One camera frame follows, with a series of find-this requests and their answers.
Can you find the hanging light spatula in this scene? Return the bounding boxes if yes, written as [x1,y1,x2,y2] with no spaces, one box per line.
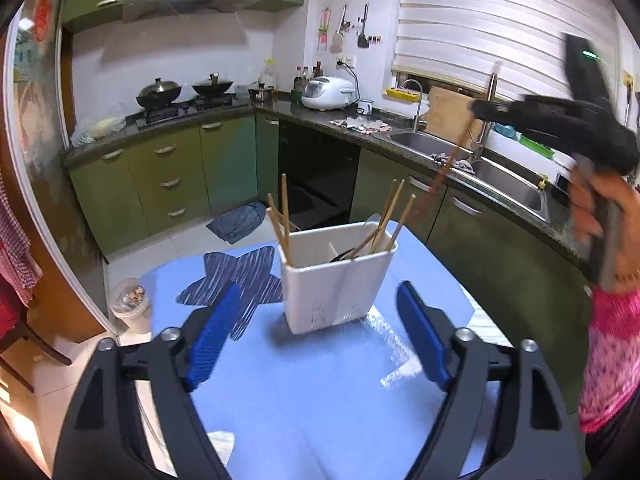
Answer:
[330,5,348,53]

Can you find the tall steel faucet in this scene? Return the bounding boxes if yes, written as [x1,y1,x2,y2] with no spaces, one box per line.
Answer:
[470,60,503,163]

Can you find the hanging black spatula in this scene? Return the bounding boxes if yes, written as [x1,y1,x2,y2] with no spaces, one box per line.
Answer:
[356,4,372,51]

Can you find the white trash bin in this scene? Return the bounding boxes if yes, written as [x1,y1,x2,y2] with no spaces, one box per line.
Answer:
[109,277,152,335]

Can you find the wooden cutting board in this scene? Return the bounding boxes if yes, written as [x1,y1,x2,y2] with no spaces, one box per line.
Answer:
[425,86,473,142]

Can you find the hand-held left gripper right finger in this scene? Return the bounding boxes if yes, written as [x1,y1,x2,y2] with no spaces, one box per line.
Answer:
[396,281,583,480]

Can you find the white plastic bag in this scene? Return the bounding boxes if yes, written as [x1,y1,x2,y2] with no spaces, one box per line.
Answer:
[70,102,128,148]

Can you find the row of sauce bottles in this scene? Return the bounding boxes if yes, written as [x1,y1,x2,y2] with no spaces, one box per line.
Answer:
[292,61,326,93]

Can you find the black wok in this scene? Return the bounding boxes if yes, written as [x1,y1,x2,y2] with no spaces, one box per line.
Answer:
[191,72,235,98]

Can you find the cooking oil bottle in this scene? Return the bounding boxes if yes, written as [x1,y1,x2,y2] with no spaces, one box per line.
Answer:
[259,57,278,92]

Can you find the black utensil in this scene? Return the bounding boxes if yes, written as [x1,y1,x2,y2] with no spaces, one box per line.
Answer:
[329,245,373,263]

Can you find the reddish brown chopstick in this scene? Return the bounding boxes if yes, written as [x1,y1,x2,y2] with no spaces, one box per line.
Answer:
[412,130,473,221]

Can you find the group of wooden chopsticks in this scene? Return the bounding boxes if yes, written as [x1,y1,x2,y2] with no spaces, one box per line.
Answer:
[265,174,417,266]

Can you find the green base cabinets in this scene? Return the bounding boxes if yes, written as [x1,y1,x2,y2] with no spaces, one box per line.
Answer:
[65,112,596,321]

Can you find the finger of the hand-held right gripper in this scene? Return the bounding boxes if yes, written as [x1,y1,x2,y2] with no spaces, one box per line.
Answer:
[470,95,576,137]

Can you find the wok with lid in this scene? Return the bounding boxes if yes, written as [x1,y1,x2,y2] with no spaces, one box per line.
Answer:
[136,77,182,110]

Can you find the white rice cooker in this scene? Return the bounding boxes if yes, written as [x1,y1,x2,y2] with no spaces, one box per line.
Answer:
[301,76,357,112]

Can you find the red checked cloth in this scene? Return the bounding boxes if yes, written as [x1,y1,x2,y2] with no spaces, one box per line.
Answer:
[0,175,43,306]

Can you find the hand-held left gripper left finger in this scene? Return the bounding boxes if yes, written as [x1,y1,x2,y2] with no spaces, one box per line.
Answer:
[52,282,242,480]

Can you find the grey dishcloth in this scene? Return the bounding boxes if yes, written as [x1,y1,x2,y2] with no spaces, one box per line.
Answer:
[430,152,473,173]

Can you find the black built-in dishwasher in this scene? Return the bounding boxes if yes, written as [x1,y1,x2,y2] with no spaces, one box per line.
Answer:
[278,120,361,233]

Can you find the denim floor cloth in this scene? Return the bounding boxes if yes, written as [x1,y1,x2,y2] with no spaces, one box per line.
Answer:
[206,201,267,245]

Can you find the person's right forearm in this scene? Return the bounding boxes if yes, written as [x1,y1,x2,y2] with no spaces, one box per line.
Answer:
[579,280,640,436]

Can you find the blue tablecloth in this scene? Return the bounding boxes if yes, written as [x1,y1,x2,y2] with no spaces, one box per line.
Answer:
[135,220,501,480]

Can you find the curved steel faucet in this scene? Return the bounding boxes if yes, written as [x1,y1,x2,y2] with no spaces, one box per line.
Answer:
[400,79,425,132]

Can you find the star-shaped striped blue mat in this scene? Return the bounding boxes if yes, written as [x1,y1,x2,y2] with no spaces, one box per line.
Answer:
[175,242,286,343]

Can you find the silver refrigerator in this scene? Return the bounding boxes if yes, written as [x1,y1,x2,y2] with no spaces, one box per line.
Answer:
[5,0,111,346]

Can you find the white plastic utensil holder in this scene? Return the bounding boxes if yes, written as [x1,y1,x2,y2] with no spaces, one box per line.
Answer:
[277,220,399,335]

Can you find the steel double sink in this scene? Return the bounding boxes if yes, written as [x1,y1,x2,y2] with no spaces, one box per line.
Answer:
[389,127,551,223]

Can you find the pink and green hanging tool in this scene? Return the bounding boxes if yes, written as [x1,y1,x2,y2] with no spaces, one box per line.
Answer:
[317,7,333,53]

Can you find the person's right hand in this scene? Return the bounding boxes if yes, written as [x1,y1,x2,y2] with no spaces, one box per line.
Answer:
[567,162,640,293]

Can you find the black gas stove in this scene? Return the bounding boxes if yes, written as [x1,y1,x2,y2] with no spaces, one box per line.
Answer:
[135,92,251,128]

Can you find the dark wooden chair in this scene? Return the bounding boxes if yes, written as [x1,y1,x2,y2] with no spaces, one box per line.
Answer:
[0,280,73,393]

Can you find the crumpled cloth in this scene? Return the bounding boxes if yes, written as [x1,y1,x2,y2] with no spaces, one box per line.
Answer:
[329,116,392,135]

